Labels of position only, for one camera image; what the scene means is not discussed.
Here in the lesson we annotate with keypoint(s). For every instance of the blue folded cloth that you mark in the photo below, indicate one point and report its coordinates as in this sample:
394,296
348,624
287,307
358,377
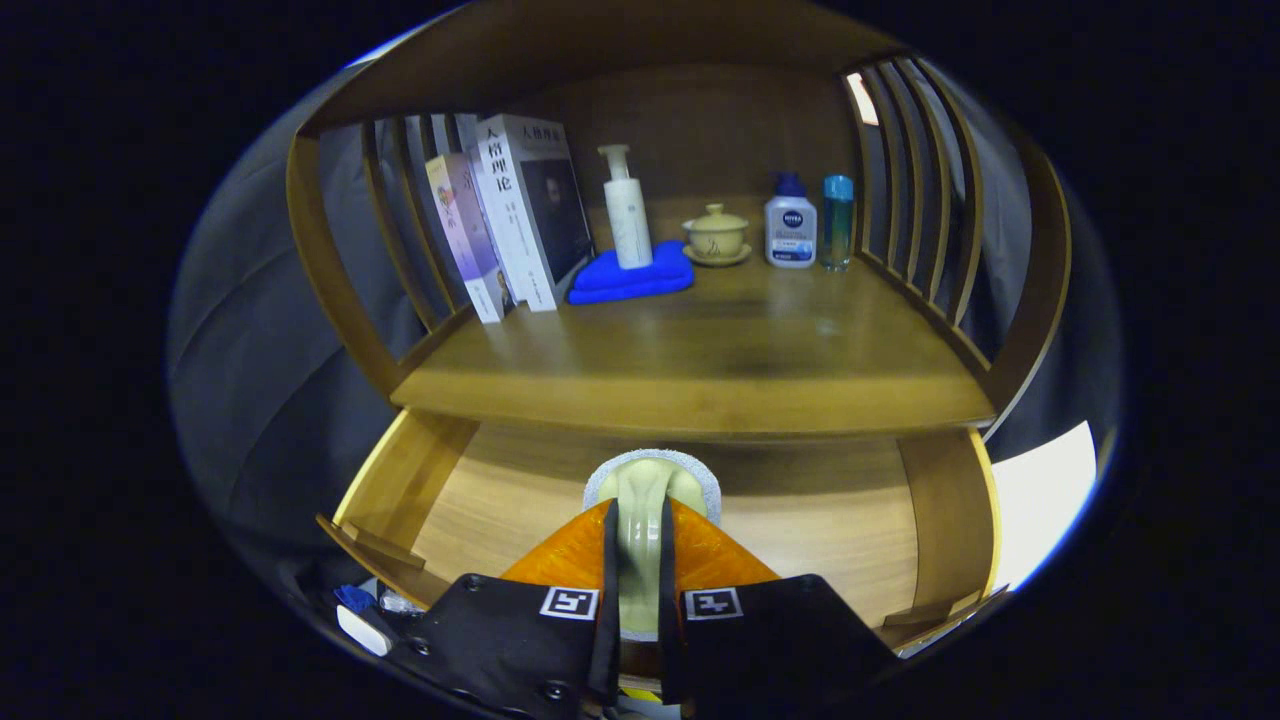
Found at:
620,285

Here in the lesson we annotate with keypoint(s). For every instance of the thin white book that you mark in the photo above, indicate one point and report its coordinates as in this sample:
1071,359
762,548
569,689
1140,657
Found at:
488,200

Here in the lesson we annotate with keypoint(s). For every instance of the wooden cabinet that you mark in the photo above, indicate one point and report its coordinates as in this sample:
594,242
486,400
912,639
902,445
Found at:
700,120

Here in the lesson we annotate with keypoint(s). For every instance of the thick white book dark cover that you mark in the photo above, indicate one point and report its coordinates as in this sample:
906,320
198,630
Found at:
515,220

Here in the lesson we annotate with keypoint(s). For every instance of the white grey unit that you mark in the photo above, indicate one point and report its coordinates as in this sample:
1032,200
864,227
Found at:
1040,500

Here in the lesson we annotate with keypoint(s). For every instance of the small white floor device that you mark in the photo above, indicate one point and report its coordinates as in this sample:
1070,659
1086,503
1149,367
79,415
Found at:
362,630

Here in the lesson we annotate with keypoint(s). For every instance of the yellow lidded teacup with saucer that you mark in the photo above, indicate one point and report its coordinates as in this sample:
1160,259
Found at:
715,240

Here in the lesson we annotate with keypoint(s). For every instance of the white foam pump bottle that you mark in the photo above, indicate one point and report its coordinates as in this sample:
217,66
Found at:
628,225

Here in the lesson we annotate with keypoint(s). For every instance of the wooden countertop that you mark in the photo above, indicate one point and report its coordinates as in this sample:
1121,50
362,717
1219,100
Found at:
720,350

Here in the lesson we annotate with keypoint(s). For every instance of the teal spray bottle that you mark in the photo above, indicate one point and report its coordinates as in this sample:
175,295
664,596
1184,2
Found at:
838,225

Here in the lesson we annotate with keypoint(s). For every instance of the small blue floor item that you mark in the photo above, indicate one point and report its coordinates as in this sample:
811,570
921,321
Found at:
355,598

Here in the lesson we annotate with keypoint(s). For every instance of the black backdrop cloth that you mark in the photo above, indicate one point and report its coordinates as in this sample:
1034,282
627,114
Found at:
240,350

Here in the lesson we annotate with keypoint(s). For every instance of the white bottle blue pump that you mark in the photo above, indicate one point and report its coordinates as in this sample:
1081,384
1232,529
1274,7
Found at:
791,235

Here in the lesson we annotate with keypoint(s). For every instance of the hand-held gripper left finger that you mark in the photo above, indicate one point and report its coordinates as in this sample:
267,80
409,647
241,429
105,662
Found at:
611,620

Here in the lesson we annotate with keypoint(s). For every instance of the wooden drawer with black knob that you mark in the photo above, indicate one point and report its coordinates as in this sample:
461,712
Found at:
800,510

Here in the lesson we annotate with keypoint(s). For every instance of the purple book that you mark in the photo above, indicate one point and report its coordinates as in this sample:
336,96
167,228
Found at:
465,230

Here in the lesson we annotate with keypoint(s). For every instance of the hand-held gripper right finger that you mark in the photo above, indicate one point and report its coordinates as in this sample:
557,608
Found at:
668,630

